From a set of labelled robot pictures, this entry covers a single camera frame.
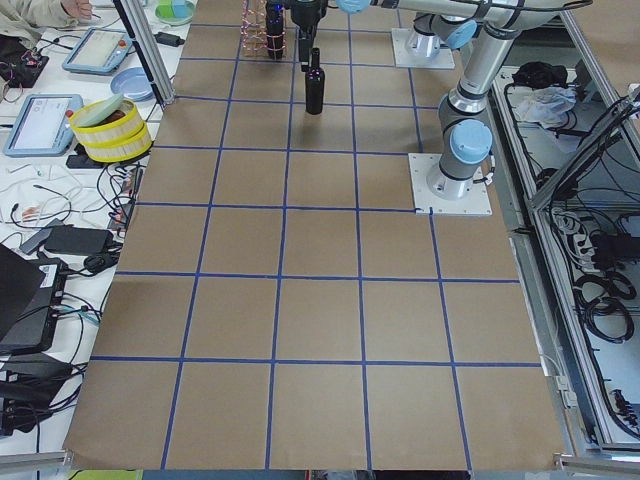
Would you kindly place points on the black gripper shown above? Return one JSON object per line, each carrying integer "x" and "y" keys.
{"x": 306, "y": 13}

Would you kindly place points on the dark wine bottle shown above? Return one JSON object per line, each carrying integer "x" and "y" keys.
{"x": 314, "y": 84}

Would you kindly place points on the person beige sleeve forearm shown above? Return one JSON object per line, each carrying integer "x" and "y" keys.
{"x": 24, "y": 19}

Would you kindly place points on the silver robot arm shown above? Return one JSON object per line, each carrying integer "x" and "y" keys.
{"x": 454, "y": 31}
{"x": 466, "y": 138}

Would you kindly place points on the wine bottle in basket left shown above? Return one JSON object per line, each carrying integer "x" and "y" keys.
{"x": 275, "y": 30}

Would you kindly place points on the yellow wooden steamer basket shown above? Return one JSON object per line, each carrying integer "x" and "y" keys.
{"x": 111, "y": 130}

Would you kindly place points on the person hand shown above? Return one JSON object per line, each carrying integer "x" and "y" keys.
{"x": 78, "y": 9}

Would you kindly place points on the green plate with items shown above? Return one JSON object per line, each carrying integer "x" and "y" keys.
{"x": 174, "y": 12}

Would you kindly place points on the blue plate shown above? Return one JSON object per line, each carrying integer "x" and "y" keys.
{"x": 133, "y": 84}

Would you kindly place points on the far teach pendant tablet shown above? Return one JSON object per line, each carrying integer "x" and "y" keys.
{"x": 100, "y": 51}

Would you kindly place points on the teach pendant tablet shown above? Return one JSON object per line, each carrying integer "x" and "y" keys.
{"x": 42, "y": 127}
{"x": 100, "y": 51}

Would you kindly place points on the crumpled white cloth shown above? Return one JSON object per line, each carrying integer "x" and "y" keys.
{"x": 548, "y": 107}

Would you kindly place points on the near teach pendant tablet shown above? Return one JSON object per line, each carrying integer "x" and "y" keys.
{"x": 42, "y": 127}

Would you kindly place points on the black power adapter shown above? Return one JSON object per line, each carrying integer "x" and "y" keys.
{"x": 77, "y": 241}

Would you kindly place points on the black laptop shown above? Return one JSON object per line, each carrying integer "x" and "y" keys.
{"x": 30, "y": 292}

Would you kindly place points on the copper wire wine basket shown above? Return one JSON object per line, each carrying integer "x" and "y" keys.
{"x": 253, "y": 29}

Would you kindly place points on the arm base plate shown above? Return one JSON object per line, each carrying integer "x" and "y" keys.
{"x": 414, "y": 50}
{"x": 434, "y": 193}

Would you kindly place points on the aluminium frame post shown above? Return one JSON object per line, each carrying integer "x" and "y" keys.
{"x": 137, "y": 27}

